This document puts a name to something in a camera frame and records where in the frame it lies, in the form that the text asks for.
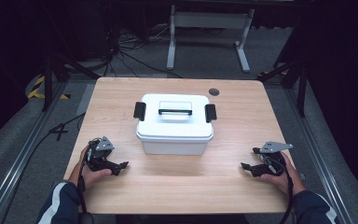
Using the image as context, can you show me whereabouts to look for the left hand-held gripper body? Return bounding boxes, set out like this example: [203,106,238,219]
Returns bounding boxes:
[85,135,117,173]

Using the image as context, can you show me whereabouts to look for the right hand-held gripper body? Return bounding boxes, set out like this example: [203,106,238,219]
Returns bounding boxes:
[252,141,294,177]

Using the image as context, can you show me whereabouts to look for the person's right hand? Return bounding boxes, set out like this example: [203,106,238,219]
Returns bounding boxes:
[259,151,308,196]

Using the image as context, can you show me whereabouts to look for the person's left hand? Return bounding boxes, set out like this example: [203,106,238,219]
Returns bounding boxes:
[68,147,113,191]

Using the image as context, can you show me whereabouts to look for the black box latch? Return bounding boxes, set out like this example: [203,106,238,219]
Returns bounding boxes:
[132,101,147,122]
[204,103,218,124]

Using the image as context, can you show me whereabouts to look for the white plastic storage box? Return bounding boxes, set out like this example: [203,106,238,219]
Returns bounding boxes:
[136,132,214,156]

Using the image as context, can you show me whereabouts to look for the white box lid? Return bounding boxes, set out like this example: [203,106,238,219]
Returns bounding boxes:
[135,93,215,140]

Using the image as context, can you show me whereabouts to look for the black tripod stand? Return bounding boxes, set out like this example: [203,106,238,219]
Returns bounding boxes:
[256,57,310,119]
[41,50,101,113]

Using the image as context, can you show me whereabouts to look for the yellow black hazard tape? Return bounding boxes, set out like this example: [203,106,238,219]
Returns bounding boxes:
[27,75,72,101]

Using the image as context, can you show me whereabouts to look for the right hand-held gripper cable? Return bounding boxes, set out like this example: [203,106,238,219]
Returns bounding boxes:
[278,155,295,224]

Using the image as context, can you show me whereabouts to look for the hand-held gripper cable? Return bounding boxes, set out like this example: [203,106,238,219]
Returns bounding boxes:
[76,146,95,224]
[278,155,295,224]

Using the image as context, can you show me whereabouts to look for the left hand-held gripper cable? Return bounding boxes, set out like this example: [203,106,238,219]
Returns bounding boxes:
[76,146,95,224]

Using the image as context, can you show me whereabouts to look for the aluminium floor rail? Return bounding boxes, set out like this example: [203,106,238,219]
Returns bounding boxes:
[0,81,68,224]
[283,88,356,224]

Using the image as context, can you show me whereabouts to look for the black floor cable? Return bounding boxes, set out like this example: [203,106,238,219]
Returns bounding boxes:
[0,112,87,224]

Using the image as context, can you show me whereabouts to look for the black lid handle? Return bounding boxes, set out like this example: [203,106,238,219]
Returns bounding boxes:
[158,107,194,117]

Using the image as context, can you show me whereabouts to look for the bundle of black floor cables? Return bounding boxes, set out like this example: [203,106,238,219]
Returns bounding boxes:
[101,26,185,79]

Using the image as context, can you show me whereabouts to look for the grey metal stand frame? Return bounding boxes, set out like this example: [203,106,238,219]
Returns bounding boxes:
[166,4,256,74]

